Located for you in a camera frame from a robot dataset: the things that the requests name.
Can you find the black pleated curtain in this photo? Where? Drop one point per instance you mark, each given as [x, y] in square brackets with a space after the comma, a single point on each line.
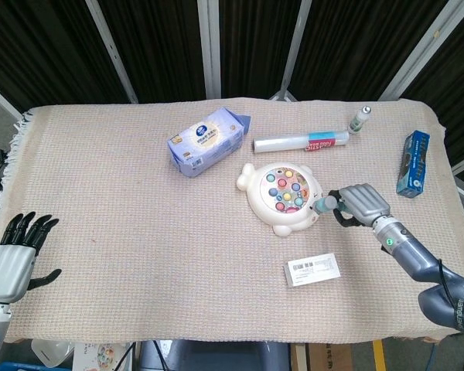
[42, 46]

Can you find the beige woven tablecloth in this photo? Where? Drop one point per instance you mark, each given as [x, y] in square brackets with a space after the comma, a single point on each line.
[139, 239]

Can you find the white metal frame post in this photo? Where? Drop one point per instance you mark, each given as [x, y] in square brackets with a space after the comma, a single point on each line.
[112, 50]
[209, 46]
[425, 46]
[294, 50]

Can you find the white whack-a-mole toy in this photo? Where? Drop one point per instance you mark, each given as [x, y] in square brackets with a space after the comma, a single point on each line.
[263, 210]

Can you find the printed toy packaging box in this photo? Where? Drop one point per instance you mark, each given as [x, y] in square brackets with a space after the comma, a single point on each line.
[100, 355]

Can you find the teal toy hammer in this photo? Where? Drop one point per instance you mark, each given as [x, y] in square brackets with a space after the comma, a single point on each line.
[325, 205]

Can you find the blue cardboard box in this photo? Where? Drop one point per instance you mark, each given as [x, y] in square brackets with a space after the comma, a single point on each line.
[413, 166]

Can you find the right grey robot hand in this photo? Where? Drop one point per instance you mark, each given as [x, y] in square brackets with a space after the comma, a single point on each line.
[365, 203]

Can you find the purple tissue pack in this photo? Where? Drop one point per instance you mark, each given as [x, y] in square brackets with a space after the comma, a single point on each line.
[209, 147]

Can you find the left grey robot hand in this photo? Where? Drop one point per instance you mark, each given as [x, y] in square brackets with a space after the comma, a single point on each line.
[9, 270]

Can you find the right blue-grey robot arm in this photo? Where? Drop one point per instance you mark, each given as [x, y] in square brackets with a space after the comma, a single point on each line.
[413, 255]

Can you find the brown cardboard carton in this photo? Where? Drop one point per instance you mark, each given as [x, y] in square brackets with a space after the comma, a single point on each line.
[325, 357]

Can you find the small white green-label bottle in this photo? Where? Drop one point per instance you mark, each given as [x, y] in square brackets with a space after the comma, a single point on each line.
[357, 123]

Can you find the plastic food wrap roll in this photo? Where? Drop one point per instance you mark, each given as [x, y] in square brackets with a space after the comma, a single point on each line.
[282, 142]

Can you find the white barcode cardboard box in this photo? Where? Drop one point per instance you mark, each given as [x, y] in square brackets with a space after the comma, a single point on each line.
[313, 270]

